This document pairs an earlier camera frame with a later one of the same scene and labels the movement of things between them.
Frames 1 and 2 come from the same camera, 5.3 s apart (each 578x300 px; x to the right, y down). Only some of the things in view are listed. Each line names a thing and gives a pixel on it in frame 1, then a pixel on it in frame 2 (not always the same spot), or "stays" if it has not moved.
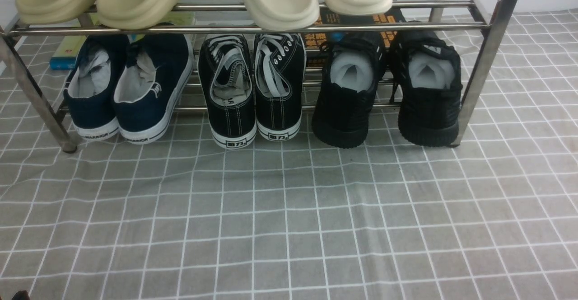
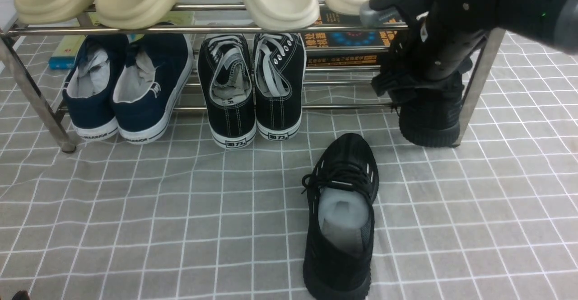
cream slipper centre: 279,2 stays
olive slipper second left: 135,2 stays
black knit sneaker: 353,62 to 341,191
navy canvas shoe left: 88,91 stays
